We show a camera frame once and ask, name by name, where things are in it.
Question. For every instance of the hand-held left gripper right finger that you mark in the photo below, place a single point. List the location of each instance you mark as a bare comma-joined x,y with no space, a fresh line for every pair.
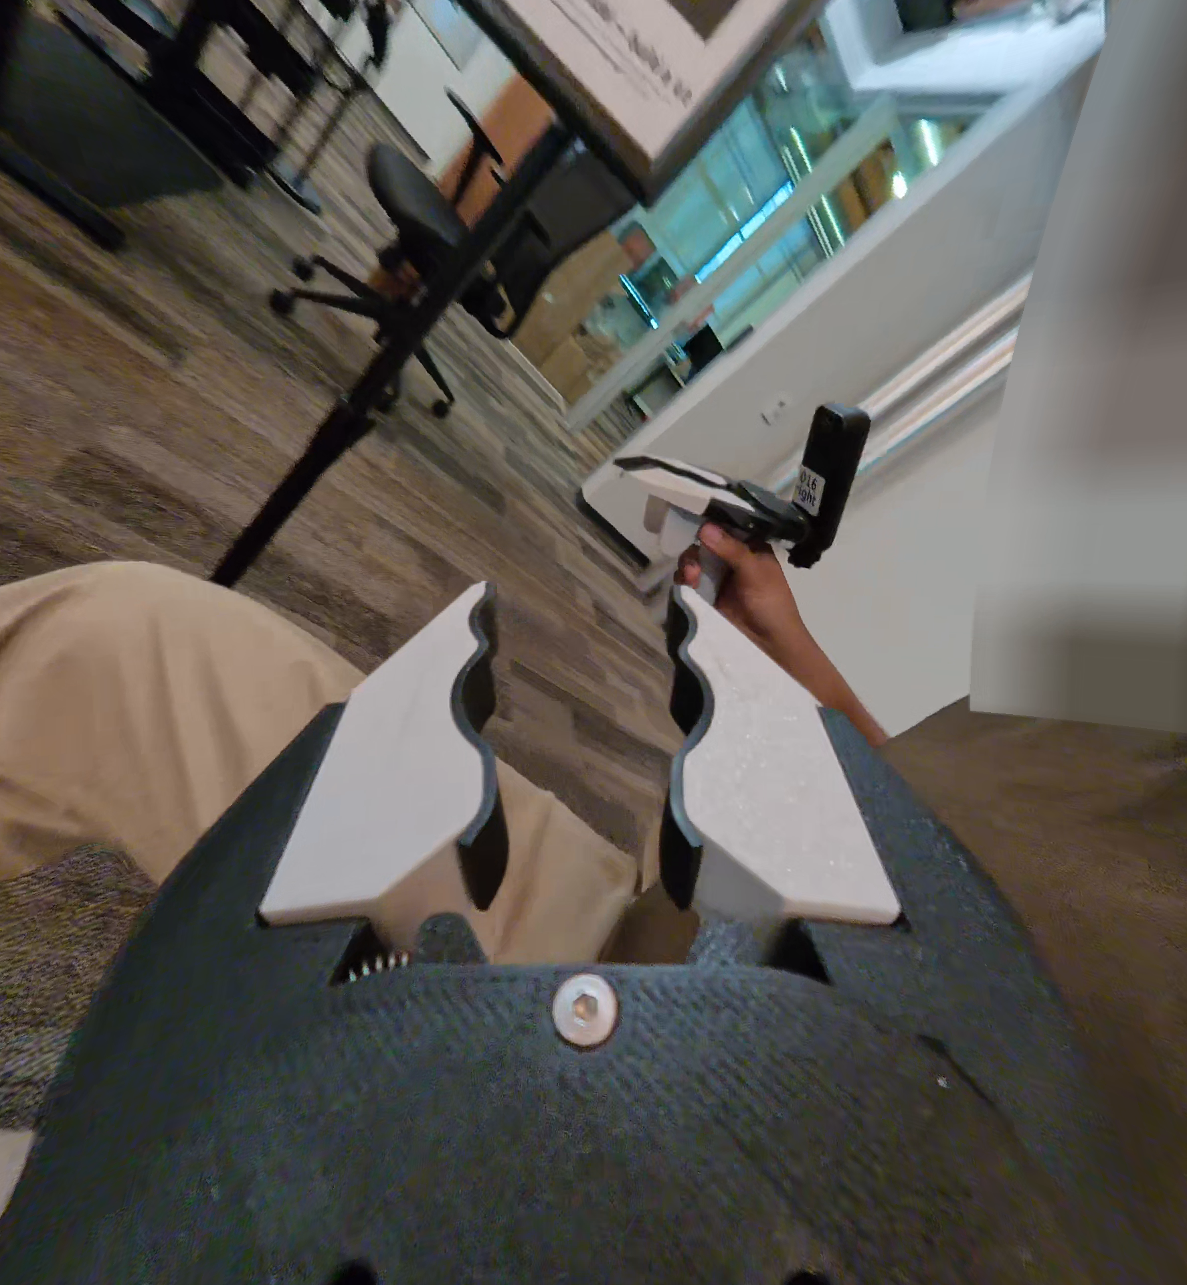
775,793

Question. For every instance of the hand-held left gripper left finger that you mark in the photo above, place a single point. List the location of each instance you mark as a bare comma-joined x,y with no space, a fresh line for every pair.
393,763

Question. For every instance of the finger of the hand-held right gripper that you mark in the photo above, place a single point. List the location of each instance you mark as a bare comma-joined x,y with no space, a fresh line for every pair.
679,477
672,525

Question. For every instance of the person's right forearm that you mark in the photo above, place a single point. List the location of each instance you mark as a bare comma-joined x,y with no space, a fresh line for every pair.
835,693

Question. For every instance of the dark desk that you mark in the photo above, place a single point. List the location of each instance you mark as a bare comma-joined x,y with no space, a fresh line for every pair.
83,121

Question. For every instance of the person's right hand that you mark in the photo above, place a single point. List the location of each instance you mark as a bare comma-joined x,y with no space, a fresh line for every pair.
760,593

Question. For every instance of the metal handrail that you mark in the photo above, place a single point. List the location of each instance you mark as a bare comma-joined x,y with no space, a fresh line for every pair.
935,382

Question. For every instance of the stack of cardboard boxes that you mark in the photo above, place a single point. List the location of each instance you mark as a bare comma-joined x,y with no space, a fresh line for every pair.
574,311

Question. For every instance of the black office chair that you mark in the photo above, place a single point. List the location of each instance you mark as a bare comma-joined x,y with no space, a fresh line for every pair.
414,211

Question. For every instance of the black-legged table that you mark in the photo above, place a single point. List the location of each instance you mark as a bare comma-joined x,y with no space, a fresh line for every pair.
594,91

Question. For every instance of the grey woven seat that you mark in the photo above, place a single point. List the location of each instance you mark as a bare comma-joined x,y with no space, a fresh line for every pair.
21,984

